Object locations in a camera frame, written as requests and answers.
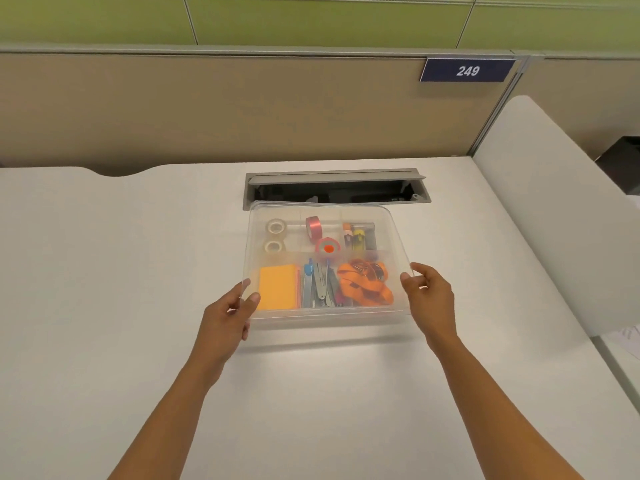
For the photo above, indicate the person's right hand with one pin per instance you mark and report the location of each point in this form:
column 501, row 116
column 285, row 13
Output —
column 434, row 304

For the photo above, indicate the person's left hand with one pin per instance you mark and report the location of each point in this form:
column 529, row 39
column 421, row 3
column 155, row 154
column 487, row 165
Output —
column 220, row 329

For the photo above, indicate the person's right thumb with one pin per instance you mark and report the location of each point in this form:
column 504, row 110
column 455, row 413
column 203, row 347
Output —
column 411, row 287

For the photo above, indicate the person's left thumb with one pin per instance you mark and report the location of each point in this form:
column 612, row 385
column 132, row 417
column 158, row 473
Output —
column 246, row 305

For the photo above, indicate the clear plastic organizer box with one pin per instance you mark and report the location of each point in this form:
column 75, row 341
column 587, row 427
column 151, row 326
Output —
column 327, row 314

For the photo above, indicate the person's right forearm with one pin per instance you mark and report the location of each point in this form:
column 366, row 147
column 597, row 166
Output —
column 492, row 419

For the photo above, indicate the person's left forearm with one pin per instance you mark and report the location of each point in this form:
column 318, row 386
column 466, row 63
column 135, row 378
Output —
column 170, row 424

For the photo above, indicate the orange sticky note pad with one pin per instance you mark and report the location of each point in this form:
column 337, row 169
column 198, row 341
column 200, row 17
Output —
column 278, row 288

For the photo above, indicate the pink sticky note pad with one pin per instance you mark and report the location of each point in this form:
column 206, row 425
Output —
column 299, row 289

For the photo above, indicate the clear tape roll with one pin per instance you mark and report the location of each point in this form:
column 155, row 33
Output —
column 275, row 227
column 274, row 246

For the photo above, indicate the yellow marker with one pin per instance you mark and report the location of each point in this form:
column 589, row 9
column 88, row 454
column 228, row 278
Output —
column 358, row 239

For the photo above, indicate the orange capped glue stick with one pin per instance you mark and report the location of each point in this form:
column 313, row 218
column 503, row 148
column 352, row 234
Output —
column 347, row 238

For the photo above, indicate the multicoloured round tape roll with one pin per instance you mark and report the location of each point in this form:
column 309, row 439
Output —
column 328, row 246

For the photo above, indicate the pink ribbon roll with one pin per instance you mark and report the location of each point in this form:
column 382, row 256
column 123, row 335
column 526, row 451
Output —
column 313, row 228

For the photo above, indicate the white desk divider panel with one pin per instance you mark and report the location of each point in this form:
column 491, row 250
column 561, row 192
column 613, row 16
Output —
column 560, row 204

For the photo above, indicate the blue number sign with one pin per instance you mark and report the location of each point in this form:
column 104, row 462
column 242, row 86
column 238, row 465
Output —
column 467, row 70

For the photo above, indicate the white paper sheets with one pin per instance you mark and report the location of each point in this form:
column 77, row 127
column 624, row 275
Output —
column 631, row 340

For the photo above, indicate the black object behind divider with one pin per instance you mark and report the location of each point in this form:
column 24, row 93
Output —
column 622, row 162

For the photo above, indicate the beige side cubicle partition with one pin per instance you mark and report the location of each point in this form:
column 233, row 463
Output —
column 585, row 102

